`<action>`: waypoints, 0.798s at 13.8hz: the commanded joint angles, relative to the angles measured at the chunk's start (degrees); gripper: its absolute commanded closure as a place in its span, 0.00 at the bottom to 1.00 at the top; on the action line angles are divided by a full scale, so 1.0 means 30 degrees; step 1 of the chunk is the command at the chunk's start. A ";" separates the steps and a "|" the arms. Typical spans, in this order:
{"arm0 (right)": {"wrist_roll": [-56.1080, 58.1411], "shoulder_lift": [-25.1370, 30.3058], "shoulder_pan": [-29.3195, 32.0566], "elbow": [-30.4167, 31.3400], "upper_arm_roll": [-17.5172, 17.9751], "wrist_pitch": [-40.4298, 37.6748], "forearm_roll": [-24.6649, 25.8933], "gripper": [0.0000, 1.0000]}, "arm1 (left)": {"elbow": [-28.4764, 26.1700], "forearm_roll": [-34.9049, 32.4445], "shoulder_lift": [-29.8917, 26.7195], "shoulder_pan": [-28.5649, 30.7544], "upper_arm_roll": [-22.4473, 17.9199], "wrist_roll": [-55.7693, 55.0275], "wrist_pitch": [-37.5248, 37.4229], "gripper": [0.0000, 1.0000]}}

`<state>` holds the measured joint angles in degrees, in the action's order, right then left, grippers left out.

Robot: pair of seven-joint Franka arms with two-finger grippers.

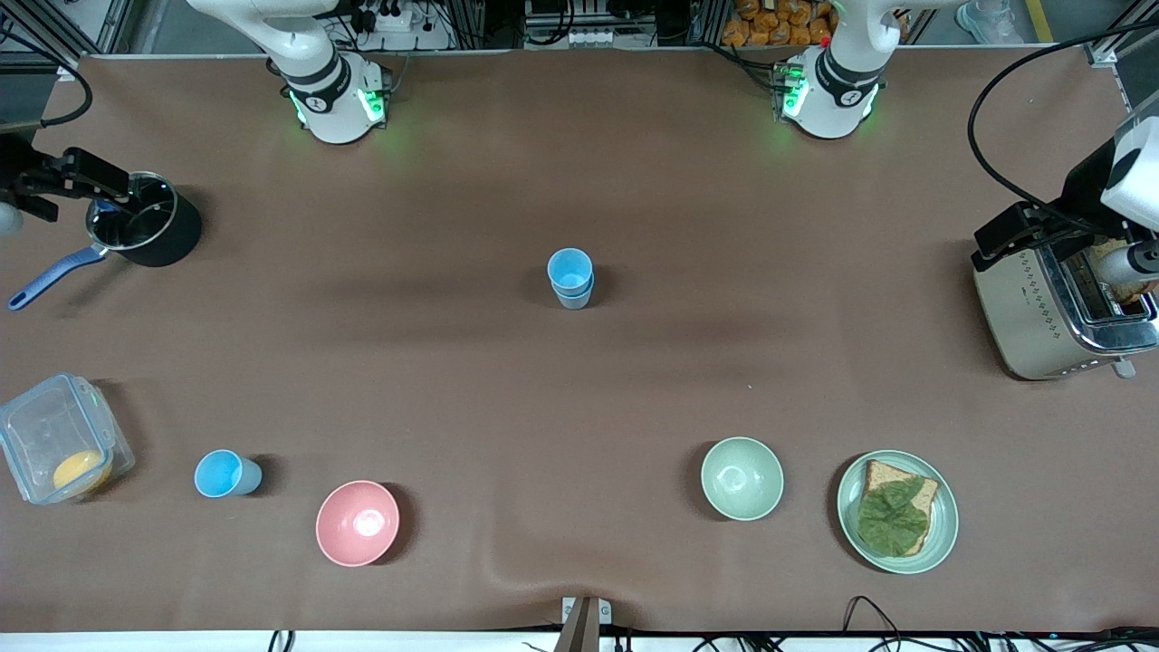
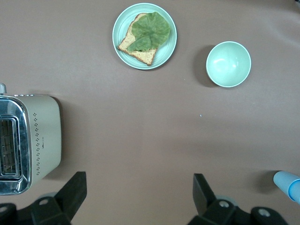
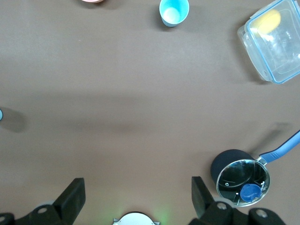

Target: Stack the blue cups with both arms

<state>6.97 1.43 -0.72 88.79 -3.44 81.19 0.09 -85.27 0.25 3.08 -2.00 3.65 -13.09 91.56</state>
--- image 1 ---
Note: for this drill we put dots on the blue plastic cup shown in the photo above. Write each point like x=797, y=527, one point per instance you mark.
x=569, y=269
x=573, y=302
x=222, y=474

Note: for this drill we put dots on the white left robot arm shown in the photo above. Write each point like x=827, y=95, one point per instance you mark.
x=838, y=91

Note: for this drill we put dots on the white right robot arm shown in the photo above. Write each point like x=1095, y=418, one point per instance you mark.
x=321, y=81

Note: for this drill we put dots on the silver toaster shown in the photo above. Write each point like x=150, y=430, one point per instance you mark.
x=1032, y=317

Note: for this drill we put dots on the toast slice in toaster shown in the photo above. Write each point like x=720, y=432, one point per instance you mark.
x=1127, y=292

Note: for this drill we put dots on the pale teal shoe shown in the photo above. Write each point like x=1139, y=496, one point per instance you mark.
x=991, y=18

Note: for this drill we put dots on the clear plastic food container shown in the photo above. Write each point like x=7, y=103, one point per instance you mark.
x=45, y=430

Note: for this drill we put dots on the orange round food piece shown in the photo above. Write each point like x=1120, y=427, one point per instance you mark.
x=80, y=471

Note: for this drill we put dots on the brown bread slice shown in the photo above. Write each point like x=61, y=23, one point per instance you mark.
x=883, y=474

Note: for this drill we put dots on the pale green plate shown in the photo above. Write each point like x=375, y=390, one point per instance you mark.
x=942, y=525

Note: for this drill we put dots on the bag of orange snacks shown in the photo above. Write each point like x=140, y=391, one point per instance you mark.
x=779, y=23

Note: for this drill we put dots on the green lettuce leaf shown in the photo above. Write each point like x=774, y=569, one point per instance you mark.
x=892, y=521

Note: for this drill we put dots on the white power strip with plugs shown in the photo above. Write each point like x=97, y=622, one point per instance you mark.
x=389, y=16

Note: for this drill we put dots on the pale green bowl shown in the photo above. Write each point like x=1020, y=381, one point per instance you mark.
x=742, y=478

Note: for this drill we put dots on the pink bowl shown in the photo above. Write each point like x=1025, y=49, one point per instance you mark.
x=357, y=523

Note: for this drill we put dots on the small white power strip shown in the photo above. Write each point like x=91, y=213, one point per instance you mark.
x=596, y=38

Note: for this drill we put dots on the aluminium frame profile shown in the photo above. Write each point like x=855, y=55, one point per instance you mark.
x=1123, y=36

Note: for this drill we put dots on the grey metal camera bracket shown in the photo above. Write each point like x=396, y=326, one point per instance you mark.
x=584, y=625

